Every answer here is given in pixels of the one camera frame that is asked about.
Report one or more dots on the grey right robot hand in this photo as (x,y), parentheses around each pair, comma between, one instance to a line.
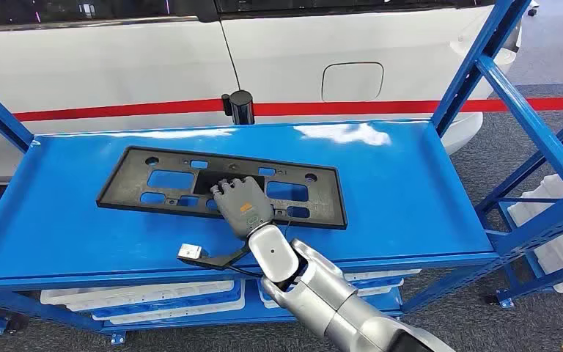
(245,209)

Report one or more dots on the black plastic plate bracket part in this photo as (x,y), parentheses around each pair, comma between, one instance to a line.
(131,180)

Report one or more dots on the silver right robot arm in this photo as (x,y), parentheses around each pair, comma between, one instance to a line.
(320,296)

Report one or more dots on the red barrier belt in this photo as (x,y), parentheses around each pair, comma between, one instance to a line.
(116,111)

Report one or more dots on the white car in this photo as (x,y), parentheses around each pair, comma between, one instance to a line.
(116,63)

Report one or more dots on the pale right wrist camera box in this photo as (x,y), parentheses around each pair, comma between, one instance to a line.
(190,251)

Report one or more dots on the black barrier stanchion post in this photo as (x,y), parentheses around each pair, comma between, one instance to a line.
(240,107)

